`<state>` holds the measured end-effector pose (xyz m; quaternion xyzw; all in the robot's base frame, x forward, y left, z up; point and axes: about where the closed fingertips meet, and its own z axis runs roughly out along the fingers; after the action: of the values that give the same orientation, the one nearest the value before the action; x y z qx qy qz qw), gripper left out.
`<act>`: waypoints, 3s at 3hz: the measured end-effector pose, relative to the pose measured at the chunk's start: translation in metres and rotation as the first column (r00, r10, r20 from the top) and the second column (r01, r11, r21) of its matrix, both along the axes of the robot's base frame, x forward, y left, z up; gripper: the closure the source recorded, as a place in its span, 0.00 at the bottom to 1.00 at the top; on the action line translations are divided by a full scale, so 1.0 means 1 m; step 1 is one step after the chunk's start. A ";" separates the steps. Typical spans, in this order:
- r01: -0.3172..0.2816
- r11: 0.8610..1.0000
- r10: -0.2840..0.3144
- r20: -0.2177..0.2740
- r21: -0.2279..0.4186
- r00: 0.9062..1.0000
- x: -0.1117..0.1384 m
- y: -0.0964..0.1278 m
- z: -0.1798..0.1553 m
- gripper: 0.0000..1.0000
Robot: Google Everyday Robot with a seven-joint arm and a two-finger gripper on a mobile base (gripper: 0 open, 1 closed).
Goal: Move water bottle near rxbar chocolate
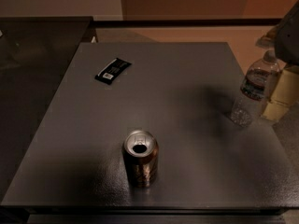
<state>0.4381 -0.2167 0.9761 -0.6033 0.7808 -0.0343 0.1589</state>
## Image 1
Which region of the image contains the brown open soda can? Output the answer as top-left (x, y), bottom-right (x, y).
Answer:
top-left (122, 130), bottom-right (159, 188)

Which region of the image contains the clear plastic water bottle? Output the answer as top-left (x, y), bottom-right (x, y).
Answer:
top-left (230, 50), bottom-right (280, 127)

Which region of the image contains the black rxbar chocolate wrapper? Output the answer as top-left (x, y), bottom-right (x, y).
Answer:
top-left (94, 58), bottom-right (131, 85)

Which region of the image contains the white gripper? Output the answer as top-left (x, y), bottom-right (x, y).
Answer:
top-left (256, 1), bottom-right (299, 121)

